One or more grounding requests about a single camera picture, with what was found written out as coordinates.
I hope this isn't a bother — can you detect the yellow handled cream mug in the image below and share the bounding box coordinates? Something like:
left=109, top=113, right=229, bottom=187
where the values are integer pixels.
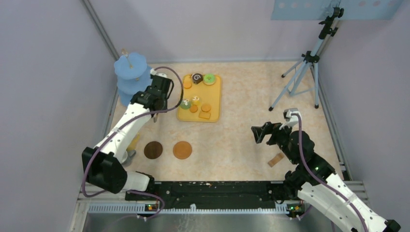
left=126, top=133, right=140, bottom=152

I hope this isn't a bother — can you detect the chocolate swirl roll cake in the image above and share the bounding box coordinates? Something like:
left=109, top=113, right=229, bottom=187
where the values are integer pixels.
left=191, top=73, right=203, bottom=85

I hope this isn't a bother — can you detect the round orange biscuit right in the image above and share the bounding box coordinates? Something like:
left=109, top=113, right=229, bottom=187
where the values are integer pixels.
left=201, top=103, right=212, bottom=112

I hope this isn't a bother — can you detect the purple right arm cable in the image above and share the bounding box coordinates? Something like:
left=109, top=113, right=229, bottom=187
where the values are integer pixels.
left=290, top=112, right=370, bottom=232

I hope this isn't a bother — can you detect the blue three-tier cake stand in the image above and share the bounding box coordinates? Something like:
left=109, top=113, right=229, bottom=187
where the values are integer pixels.
left=114, top=49, right=151, bottom=106

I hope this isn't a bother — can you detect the grey handled mug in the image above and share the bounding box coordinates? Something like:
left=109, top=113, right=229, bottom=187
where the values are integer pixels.
left=122, top=150, right=136, bottom=167

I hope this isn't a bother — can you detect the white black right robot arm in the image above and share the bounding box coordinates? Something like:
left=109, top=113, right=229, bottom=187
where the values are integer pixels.
left=251, top=122, right=401, bottom=232

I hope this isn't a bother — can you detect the blue camera tripod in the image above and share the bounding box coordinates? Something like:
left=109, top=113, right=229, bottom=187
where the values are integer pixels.
left=268, top=7, right=345, bottom=111

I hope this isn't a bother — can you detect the green cream puff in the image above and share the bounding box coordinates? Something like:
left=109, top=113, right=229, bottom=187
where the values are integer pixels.
left=179, top=99, right=191, bottom=110

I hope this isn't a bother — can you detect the round orange biscuit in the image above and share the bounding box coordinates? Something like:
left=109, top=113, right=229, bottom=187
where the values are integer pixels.
left=189, top=105, right=198, bottom=113
left=201, top=103, right=212, bottom=112
left=183, top=81, right=192, bottom=89

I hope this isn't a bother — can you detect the green frosted donut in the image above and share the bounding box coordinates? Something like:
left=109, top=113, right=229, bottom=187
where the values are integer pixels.
left=203, top=73, right=216, bottom=86

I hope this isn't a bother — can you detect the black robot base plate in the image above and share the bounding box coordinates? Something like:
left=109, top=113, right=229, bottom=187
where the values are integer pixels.
left=125, top=181, right=297, bottom=210

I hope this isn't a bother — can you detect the round orange biscuit lower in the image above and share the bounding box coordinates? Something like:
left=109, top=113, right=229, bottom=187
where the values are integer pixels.
left=189, top=105, right=198, bottom=113

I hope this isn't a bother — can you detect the light brown round coaster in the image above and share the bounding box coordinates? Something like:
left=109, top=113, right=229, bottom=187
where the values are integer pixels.
left=173, top=141, right=192, bottom=160

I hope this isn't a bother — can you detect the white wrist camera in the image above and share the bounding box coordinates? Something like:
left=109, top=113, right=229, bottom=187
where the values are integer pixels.
left=279, top=108, right=302, bottom=130
left=150, top=69, right=167, bottom=78

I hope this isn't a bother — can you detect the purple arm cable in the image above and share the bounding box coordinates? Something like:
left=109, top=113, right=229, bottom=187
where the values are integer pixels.
left=290, top=112, right=370, bottom=232
left=81, top=66, right=184, bottom=221

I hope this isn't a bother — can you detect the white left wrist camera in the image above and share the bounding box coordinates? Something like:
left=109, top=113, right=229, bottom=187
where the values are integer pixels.
left=150, top=69, right=167, bottom=78

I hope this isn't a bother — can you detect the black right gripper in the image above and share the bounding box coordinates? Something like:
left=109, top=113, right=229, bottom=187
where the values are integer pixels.
left=251, top=120, right=298, bottom=164

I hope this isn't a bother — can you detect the yellow cream puff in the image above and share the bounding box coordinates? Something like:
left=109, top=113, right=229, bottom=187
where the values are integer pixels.
left=190, top=95, right=202, bottom=106

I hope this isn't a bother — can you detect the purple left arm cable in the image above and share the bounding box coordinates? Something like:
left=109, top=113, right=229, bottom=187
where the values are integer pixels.
left=81, top=66, right=184, bottom=221

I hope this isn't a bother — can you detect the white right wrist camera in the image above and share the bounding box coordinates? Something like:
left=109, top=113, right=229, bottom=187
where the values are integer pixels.
left=279, top=108, right=302, bottom=130

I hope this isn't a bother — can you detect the small wooden block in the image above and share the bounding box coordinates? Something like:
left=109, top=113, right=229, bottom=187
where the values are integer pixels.
left=267, top=153, right=285, bottom=167

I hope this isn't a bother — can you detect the dark brown round coaster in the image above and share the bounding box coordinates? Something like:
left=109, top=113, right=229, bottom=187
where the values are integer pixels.
left=144, top=141, right=163, bottom=160

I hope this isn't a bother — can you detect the square orange biscuit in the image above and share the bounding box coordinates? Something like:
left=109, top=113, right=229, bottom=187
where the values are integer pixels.
left=198, top=111, right=211, bottom=120

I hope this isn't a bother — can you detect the round orange biscuit top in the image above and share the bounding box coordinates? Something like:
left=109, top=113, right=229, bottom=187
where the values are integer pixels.
left=183, top=81, right=192, bottom=89

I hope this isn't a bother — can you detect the yellow serving tray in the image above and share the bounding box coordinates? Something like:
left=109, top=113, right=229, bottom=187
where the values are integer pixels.
left=177, top=73, right=222, bottom=122

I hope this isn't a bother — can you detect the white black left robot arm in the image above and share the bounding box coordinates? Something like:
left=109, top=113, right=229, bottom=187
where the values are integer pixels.
left=82, top=73, right=174, bottom=200

